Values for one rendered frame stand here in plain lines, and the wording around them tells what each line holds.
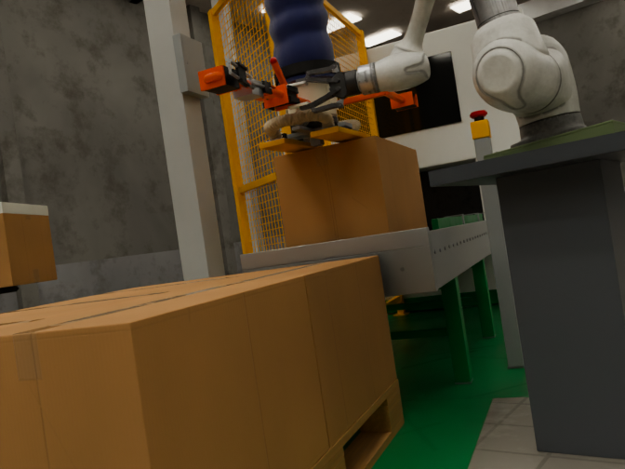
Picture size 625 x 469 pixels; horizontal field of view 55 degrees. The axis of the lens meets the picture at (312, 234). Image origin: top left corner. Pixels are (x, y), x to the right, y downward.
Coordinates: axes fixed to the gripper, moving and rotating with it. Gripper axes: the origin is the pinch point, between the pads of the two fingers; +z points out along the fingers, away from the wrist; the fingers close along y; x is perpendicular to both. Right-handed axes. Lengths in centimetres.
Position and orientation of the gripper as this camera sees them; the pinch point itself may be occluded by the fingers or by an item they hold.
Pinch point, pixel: (296, 95)
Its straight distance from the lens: 191.8
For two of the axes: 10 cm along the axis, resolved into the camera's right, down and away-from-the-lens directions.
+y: 1.5, 9.9, -0.1
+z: -9.5, 1.5, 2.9
